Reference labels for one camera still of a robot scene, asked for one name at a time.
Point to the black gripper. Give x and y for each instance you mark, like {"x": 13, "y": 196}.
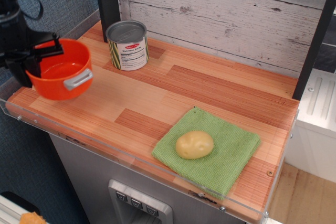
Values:
{"x": 22, "y": 49}

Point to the orange toy pot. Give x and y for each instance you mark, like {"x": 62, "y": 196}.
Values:
{"x": 64, "y": 76}

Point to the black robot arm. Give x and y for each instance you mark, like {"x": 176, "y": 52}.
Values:
{"x": 10, "y": 11}

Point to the toy tin can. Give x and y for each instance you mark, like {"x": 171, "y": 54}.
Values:
{"x": 128, "y": 45}

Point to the grey toy fridge cabinet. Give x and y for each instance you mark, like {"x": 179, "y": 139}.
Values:
{"x": 110, "y": 192}

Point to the orange plush object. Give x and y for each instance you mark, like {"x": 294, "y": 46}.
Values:
{"x": 32, "y": 218}

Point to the yellow toy potato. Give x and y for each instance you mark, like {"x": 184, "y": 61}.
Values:
{"x": 194, "y": 145}

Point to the green microfiber cloth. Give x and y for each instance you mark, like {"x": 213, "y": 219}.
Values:
{"x": 216, "y": 172}

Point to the clear acrylic table guard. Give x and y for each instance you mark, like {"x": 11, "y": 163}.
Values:
{"x": 124, "y": 114}

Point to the white toy sink unit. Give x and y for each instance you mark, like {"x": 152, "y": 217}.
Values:
{"x": 311, "y": 146}

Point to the dark right frame post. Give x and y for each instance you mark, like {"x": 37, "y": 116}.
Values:
{"x": 317, "y": 40}

